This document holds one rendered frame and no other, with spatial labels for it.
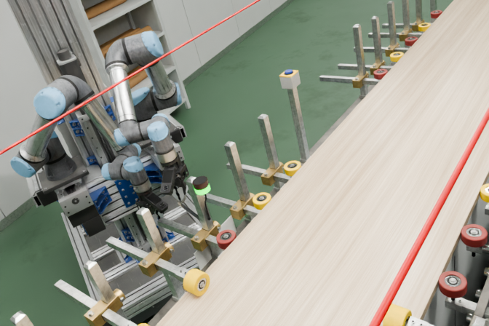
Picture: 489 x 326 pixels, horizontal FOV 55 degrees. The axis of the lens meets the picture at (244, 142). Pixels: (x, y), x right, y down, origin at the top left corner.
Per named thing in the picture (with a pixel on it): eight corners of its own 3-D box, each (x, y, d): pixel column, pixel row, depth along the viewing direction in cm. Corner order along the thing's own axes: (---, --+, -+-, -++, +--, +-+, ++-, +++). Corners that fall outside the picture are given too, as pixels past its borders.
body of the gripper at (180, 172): (190, 175, 193) (181, 150, 187) (182, 188, 186) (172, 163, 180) (174, 175, 195) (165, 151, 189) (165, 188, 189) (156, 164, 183)
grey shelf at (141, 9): (107, 148, 481) (40, -2, 404) (161, 105, 543) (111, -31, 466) (138, 151, 457) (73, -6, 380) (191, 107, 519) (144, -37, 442)
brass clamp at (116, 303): (88, 324, 159) (82, 314, 156) (118, 295, 167) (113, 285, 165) (99, 331, 155) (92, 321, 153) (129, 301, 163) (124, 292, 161)
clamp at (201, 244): (193, 248, 194) (190, 239, 192) (213, 228, 203) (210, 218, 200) (203, 252, 191) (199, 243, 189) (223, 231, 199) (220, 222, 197)
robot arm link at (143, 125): (140, 116, 191) (138, 129, 181) (166, 109, 191) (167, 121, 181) (146, 133, 195) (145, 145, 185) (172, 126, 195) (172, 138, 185)
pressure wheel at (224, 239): (219, 260, 189) (211, 239, 183) (231, 247, 194) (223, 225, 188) (233, 265, 184) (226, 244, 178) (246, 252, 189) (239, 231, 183)
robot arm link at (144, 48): (154, 97, 249) (119, 32, 199) (181, 89, 249) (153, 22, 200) (158, 116, 244) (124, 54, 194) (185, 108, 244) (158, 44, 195)
